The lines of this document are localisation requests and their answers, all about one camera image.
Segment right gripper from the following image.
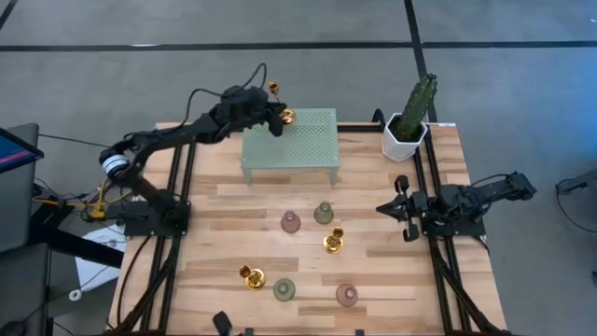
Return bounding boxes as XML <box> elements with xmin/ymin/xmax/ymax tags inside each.
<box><xmin>376</xmin><ymin>175</ymin><xmax>433</xmax><ymax>243</ymax></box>

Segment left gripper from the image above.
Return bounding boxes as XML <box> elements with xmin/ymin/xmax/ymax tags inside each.
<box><xmin>217</xmin><ymin>85</ymin><xmax>286</xmax><ymax>138</ymax></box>

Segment gold metal candlestick holder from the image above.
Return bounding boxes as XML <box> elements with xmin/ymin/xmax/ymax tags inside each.
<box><xmin>238</xmin><ymin>264</ymin><xmax>267</xmax><ymax>291</ymax></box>
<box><xmin>267</xmin><ymin>79</ymin><xmax>297</xmax><ymax>126</ymax></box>
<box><xmin>322</xmin><ymin>226</ymin><xmax>345</xmax><ymax>256</ymax></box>

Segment green ribbed glass candle holder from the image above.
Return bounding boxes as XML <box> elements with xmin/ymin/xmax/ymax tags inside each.
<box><xmin>312</xmin><ymin>201</ymin><xmax>335</xmax><ymax>226</ymax></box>
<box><xmin>272</xmin><ymin>277</ymin><xmax>297</xmax><ymax>302</ymax></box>

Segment pink ribbed glass candle holder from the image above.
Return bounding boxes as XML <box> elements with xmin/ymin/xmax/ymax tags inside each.
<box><xmin>335</xmin><ymin>283</ymin><xmax>359</xmax><ymax>308</ymax></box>
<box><xmin>280</xmin><ymin>209</ymin><xmax>302</xmax><ymax>234</ymax></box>

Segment green perforated metal stand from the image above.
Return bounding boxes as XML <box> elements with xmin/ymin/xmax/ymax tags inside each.
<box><xmin>241</xmin><ymin>107</ymin><xmax>340</xmax><ymax>186</ymax></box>

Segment white plant pot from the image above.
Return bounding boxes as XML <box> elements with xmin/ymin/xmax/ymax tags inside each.
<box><xmin>381</xmin><ymin>111</ymin><xmax>429</xmax><ymax>163</ymax></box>

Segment green cactus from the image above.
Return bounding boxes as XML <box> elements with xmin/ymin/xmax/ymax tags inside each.
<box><xmin>396</xmin><ymin>73</ymin><xmax>438</xmax><ymax>143</ymax></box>

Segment black rounded device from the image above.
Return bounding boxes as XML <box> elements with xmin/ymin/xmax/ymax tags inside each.
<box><xmin>212</xmin><ymin>311</ymin><xmax>234</xmax><ymax>336</ymax></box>

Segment white paper sheet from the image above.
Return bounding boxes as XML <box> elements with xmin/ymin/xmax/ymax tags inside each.
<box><xmin>74</xmin><ymin>223</ymin><xmax>128</xmax><ymax>293</ymax></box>

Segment black stand leg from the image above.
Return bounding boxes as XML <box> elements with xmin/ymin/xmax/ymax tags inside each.
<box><xmin>27</xmin><ymin>200</ymin><xmax>126</xmax><ymax>270</ymax></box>

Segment monitor with blue screen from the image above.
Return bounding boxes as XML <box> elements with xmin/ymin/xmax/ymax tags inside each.
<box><xmin>0</xmin><ymin>126</ymin><xmax>46</xmax><ymax>175</ymax></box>

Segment grey equipment cart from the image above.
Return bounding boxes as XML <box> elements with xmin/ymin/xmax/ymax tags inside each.
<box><xmin>0</xmin><ymin>121</ymin><xmax>51</xmax><ymax>336</ymax></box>

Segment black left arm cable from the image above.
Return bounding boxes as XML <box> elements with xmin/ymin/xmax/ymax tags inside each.
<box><xmin>178</xmin><ymin>63</ymin><xmax>269</xmax><ymax>130</ymax></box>

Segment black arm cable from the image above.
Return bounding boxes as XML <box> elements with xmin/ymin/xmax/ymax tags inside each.
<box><xmin>178</xmin><ymin>63</ymin><xmax>269</xmax><ymax>130</ymax></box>
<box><xmin>465</xmin><ymin>172</ymin><xmax>514</xmax><ymax>189</ymax></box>

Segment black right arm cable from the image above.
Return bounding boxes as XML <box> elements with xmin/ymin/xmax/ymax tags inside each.
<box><xmin>465</xmin><ymin>172</ymin><xmax>514</xmax><ymax>189</ymax></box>

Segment black floor cable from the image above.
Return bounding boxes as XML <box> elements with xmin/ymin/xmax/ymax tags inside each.
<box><xmin>554</xmin><ymin>179</ymin><xmax>597</xmax><ymax>234</ymax></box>

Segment yellow cable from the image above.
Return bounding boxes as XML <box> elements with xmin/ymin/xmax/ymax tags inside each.
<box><xmin>32</xmin><ymin>176</ymin><xmax>127</xmax><ymax>220</ymax></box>

